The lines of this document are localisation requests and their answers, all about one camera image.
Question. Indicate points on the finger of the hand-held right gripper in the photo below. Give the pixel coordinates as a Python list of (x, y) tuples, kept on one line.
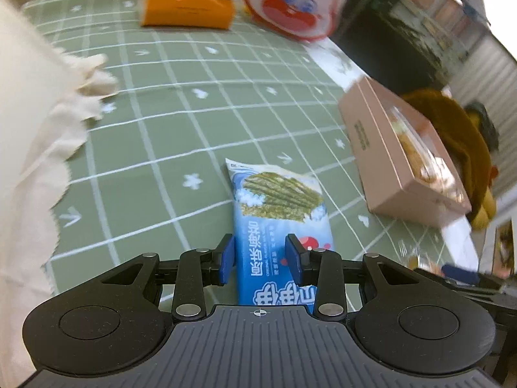
[(456, 287), (460, 274)]

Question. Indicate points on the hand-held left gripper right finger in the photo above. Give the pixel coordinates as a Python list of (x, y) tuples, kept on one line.
[(293, 258)]

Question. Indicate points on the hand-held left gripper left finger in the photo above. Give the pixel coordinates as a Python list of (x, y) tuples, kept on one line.
[(226, 258)]

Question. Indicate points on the blue seaweed snack packet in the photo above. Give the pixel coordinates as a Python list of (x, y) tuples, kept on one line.
[(274, 218)]

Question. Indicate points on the pink cardboard box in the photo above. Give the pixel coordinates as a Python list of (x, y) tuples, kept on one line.
[(375, 161)]

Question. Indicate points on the brown plush toy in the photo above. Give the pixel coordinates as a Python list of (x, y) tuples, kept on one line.
[(456, 129)]

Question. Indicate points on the green checked tablecloth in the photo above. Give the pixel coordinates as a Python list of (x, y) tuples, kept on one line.
[(161, 109)]

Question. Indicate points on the cream cloth bag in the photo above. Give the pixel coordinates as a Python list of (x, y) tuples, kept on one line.
[(32, 129)]

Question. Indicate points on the cartoon rabbit bag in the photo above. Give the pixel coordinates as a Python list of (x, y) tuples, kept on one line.
[(295, 8)]

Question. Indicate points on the dark display shelf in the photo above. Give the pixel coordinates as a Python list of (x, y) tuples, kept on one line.
[(424, 16)]

